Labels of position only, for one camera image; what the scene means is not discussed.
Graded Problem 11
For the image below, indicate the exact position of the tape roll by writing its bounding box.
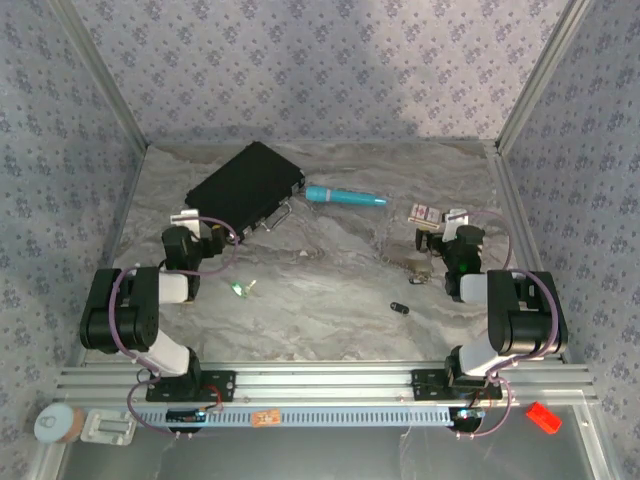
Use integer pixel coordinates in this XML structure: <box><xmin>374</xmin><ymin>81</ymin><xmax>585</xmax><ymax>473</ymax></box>
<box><xmin>33</xmin><ymin>404</ymin><xmax>85</xmax><ymax>446</ymax></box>

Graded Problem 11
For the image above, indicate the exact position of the aluminium frame post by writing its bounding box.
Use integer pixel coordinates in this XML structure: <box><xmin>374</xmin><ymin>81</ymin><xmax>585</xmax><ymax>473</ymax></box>
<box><xmin>49</xmin><ymin>0</ymin><xmax>150</xmax><ymax>149</ymax></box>
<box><xmin>493</xmin><ymin>0</ymin><xmax>599</xmax><ymax>154</ymax></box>

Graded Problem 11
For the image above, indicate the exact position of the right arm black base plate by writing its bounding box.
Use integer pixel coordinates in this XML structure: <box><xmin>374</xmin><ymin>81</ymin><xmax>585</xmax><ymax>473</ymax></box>
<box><xmin>410</xmin><ymin>368</ymin><xmax>504</xmax><ymax>401</ymax></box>

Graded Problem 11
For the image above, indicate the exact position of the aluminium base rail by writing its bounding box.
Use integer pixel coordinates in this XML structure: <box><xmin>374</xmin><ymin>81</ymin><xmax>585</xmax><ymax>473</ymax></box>
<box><xmin>52</xmin><ymin>362</ymin><xmax>599</xmax><ymax>407</ymax></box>

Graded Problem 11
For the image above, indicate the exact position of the white plastic bracket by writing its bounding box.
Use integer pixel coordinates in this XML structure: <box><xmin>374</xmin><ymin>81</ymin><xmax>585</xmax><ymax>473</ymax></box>
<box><xmin>79</xmin><ymin>408</ymin><xmax>139</xmax><ymax>447</ymax></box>

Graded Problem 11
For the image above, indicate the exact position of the green key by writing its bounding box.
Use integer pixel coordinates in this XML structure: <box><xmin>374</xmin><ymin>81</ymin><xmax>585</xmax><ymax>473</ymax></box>
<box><xmin>231</xmin><ymin>278</ymin><xmax>259</xmax><ymax>300</ymax></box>

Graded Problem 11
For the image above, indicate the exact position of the left circuit board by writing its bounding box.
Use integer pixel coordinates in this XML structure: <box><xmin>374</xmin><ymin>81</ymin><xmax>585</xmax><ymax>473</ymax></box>
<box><xmin>166</xmin><ymin>408</ymin><xmax>209</xmax><ymax>425</ymax></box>

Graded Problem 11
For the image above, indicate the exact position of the playing card box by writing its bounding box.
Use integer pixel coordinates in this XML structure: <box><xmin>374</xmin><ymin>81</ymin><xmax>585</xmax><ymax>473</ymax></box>
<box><xmin>407</xmin><ymin>202</ymin><xmax>445</xmax><ymax>231</ymax></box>

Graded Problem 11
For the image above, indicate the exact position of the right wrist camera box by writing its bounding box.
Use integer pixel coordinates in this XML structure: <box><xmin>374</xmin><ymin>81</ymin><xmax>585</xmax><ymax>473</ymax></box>
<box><xmin>442</xmin><ymin>209</ymin><xmax>470</xmax><ymax>241</ymax></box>

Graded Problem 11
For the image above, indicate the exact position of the teal marker pen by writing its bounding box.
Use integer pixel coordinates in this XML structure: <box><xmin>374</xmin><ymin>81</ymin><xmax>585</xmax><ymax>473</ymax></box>
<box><xmin>304</xmin><ymin>185</ymin><xmax>390</xmax><ymax>208</ymax></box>

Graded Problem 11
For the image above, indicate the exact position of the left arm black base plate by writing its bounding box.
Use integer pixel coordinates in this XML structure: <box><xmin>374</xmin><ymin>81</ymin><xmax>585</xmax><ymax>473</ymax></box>
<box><xmin>145</xmin><ymin>369</ymin><xmax>237</xmax><ymax>402</ymax></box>

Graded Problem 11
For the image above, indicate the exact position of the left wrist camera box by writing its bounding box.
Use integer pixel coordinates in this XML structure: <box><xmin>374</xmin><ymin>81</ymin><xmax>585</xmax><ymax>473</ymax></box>
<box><xmin>169</xmin><ymin>209</ymin><xmax>202</xmax><ymax>237</ymax></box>

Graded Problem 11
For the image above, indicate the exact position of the black hard case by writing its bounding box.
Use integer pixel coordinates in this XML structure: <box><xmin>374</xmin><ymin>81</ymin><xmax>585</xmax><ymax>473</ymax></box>
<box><xmin>183</xmin><ymin>141</ymin><xmax>307</xmax><ymax>246</ymax></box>

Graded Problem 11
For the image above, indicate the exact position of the grey slotted cable duct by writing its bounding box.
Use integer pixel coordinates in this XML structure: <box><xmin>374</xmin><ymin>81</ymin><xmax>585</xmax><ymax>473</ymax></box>
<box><xmin>132</xmin><ymin>405</ymin><xmax>459</xmax><ymax>429</ymax></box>

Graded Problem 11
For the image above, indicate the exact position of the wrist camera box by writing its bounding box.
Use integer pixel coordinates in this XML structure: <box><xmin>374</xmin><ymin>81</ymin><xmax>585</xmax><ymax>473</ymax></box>
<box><xmin>442</xmin><ymin>209</ymin><xmax>470</xmax><ymax>241</ymax></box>
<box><xmin>169</xmin><ymin>209</ymin><xmax>202</xmax><ymax>237</ymax></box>

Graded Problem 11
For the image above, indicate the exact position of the aluminium side rail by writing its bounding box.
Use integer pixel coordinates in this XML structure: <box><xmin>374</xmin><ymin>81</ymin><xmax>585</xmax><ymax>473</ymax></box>
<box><xmin>82</xmin><ymin>144</ymin><xmax>150</xmax><ymax>364</ymax></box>
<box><xmin>483</xmin><ymin>141</ymin><xmax>571</xmax><ymax>364</ymax></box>

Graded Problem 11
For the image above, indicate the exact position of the red plastic block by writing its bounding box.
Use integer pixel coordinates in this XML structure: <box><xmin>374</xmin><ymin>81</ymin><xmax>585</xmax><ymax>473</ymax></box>
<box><xmin>525</xmin><ymin>401</ymin><xmax>564</xmax><ymax>435</ymax></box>

